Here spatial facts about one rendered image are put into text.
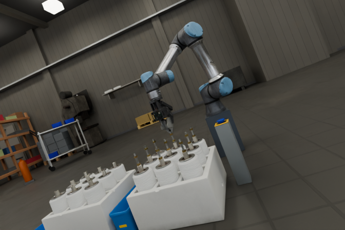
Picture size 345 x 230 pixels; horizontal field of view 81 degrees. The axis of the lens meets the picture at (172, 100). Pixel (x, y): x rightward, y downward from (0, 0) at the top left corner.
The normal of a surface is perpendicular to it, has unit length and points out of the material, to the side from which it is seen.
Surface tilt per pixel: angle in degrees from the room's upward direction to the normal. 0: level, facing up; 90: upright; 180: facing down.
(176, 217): 90
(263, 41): 90
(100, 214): 90
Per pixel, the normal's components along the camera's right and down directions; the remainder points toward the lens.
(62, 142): -0.15, 0.06
